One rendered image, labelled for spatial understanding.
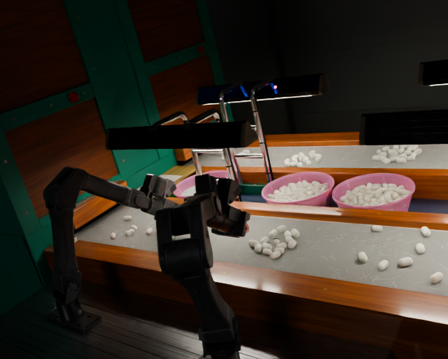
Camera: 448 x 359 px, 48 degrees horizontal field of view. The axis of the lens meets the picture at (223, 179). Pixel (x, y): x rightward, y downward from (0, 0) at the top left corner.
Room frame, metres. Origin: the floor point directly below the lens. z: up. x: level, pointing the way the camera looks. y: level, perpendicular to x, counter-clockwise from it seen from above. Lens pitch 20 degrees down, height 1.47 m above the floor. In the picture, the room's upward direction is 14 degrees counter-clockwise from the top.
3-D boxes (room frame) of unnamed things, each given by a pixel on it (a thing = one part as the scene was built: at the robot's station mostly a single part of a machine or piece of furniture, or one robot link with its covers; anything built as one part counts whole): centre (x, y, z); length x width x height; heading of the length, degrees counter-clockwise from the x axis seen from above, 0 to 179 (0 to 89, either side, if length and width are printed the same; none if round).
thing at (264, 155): (2.00, -0.18, 0.90); 0.20 x 0.19 x 0.45; 51
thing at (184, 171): (2.10, 0.25, 0.77); 0.33 x 0.15 x 0.01; 141
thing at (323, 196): (1.68, -0.26, 0.72); 0.27 x 0.27 x 0.10
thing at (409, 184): (1.51, -0.47, 0.72); 0.27 x 0.27 x 0.10
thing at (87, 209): (1.87, 0.51, 0.83); 0.30 x 0.06 x 0.07; 141
